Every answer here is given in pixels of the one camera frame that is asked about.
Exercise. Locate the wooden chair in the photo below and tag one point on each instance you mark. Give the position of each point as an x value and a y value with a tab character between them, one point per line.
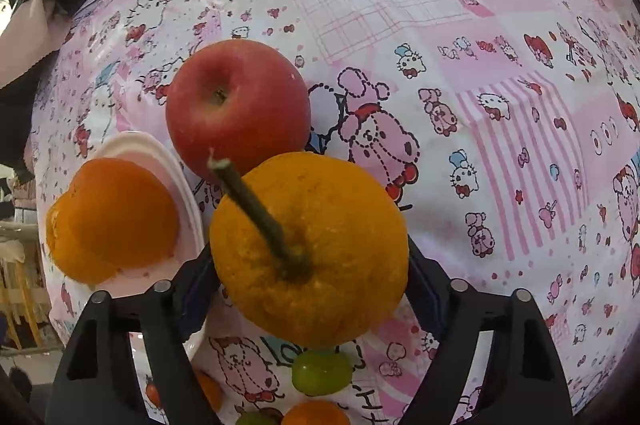
22	300

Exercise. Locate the green grape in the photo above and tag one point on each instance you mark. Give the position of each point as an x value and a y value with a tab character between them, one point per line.
256	418
320	372

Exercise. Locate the red apple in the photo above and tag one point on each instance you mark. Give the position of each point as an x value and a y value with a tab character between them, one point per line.
240	105

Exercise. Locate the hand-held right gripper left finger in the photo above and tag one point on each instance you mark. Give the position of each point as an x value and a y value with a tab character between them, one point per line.
192	305

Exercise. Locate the small kumquat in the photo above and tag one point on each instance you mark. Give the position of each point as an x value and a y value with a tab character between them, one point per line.
210	390

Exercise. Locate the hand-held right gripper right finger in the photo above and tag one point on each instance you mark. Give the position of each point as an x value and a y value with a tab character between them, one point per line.
425	285

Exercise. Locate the mandarin orange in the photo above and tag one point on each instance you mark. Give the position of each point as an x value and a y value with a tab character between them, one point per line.
315	414

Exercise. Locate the large stemmed dekopon orange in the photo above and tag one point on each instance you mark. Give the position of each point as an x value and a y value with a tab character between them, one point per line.
340	255

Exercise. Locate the large round orange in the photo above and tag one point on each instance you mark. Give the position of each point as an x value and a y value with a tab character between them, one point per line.
125	215

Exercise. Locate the pink cartoon printed tablecloth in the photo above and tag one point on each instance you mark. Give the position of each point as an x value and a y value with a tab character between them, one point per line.
450	30

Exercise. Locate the white bowl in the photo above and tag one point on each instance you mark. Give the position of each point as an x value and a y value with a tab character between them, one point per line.
150	150

